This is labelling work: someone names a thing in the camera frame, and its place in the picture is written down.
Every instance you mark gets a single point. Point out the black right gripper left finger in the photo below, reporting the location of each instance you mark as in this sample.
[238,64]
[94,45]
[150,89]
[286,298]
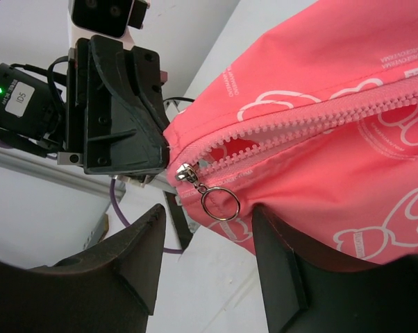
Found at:
[110,287]

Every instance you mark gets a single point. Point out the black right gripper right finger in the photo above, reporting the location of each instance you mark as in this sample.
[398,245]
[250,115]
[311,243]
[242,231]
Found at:
[310,287]

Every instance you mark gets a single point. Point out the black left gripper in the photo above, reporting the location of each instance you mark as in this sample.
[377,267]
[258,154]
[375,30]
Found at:
[114,111]

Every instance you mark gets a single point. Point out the pink hooded jacket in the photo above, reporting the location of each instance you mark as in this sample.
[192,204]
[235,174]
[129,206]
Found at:
[318,121]

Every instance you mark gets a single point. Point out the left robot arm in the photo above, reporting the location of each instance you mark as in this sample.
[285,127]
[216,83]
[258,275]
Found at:
[32,110]

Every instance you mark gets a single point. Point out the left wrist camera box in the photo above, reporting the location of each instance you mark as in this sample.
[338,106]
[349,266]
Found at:
[108,17]

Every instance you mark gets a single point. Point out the aluminium table frame rail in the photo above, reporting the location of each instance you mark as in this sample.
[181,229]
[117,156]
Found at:
[24,172]

